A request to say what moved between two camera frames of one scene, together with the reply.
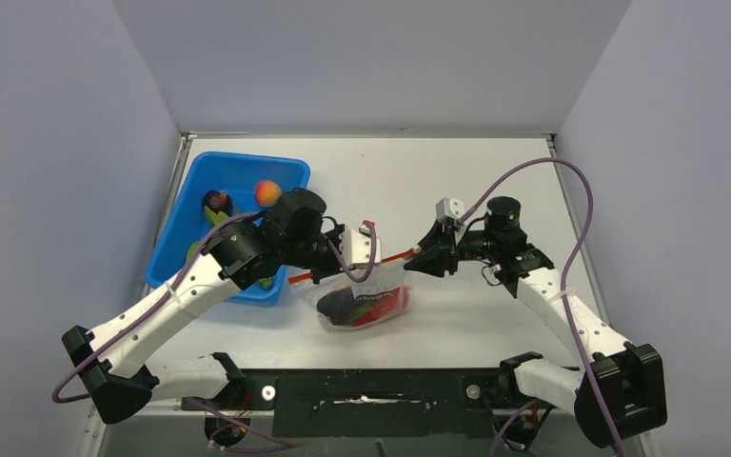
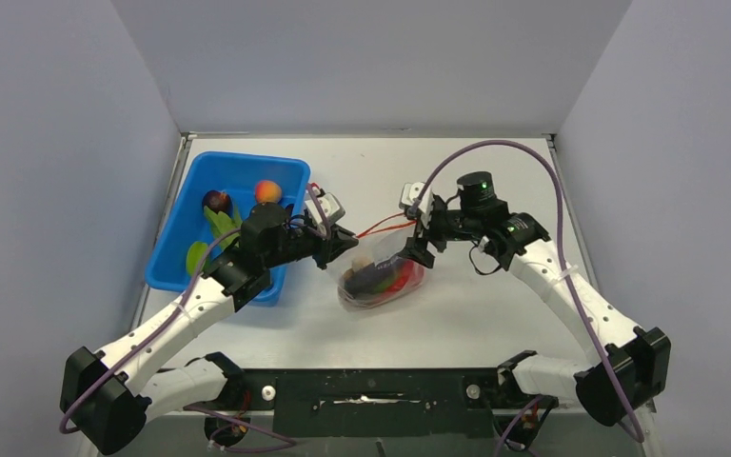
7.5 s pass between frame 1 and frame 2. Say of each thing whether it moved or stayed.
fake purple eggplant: moved
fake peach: stayed
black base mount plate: stayed
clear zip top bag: moved
